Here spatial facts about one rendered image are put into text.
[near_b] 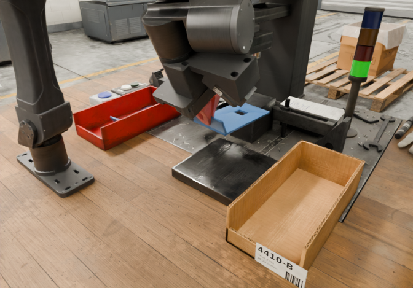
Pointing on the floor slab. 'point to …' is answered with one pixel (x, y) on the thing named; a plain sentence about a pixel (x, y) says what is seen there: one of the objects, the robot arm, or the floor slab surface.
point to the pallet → (386, 97)
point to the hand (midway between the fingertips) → (206, 119)
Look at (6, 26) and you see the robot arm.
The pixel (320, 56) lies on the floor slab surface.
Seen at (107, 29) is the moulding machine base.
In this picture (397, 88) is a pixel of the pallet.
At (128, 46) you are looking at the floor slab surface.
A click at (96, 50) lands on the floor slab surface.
